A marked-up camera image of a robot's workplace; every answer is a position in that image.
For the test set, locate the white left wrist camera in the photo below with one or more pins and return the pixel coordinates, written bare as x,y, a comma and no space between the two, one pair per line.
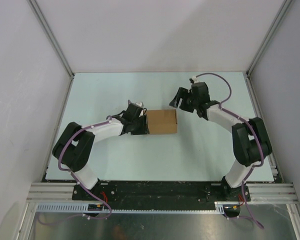
142,107

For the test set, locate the right aluminium corner post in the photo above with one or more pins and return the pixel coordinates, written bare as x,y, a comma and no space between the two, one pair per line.
274,27

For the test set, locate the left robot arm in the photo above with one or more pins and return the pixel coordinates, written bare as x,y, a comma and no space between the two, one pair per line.
74,146

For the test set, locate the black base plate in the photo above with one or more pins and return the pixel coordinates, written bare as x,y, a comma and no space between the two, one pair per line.
115,190

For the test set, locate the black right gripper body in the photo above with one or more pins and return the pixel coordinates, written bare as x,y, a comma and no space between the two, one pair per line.
188,103

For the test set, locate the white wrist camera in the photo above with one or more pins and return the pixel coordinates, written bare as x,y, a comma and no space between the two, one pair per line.
142,107
194,80

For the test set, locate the left aluminium corner post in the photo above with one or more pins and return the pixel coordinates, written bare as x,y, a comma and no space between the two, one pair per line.
39,15

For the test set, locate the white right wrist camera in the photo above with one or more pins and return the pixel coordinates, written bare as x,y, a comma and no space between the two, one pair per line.
194,80

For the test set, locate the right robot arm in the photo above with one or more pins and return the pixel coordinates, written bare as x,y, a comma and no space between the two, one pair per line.
250,140

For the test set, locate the brown cardboard box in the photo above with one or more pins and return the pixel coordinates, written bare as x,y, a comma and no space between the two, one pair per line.
162,122

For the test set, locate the aluminium frame rail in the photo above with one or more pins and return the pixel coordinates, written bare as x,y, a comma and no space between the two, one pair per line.
259,192

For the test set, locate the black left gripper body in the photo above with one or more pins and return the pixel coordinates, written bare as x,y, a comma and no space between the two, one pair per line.
139,125

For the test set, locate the aluminium corner post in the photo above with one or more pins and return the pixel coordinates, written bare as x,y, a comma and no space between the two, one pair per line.
39,15
274,27

